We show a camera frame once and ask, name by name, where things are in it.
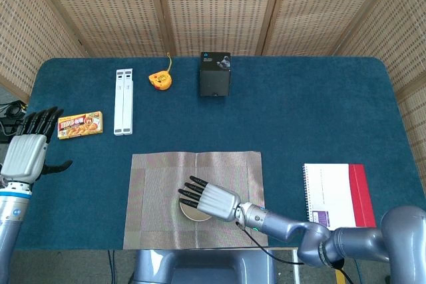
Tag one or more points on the yellow curry roux box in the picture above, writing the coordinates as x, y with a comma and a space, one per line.
80, 124

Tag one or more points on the woven folding screen panel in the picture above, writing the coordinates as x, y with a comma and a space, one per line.
316, 8
216, 4
110, 8
399, 31
26, 31

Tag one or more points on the gray woven placemat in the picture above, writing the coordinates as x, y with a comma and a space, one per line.
159, 197

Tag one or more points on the blue table cover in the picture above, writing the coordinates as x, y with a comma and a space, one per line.
266, 97

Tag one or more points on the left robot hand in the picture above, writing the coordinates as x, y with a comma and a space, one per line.
25, 156

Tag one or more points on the white bowl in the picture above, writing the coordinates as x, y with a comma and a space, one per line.
196, 215

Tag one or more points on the yellow tape measure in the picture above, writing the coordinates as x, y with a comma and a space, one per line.
159, 81

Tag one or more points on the white spiral notebook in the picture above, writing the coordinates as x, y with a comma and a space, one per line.
329, 191

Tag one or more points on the white table leg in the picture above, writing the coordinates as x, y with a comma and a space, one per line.
295, 254

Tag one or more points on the blue-gray robot torso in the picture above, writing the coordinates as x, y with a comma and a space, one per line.
199, 267

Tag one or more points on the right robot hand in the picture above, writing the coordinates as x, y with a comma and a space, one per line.
216, 201

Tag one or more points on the black cardboard box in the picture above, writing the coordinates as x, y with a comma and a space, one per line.
214, 81

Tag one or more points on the white folding stand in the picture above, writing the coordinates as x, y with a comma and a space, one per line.
123, 104

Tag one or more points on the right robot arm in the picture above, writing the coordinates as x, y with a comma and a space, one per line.
359, 240

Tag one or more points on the red hardcover book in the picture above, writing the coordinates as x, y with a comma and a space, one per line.
362, 194

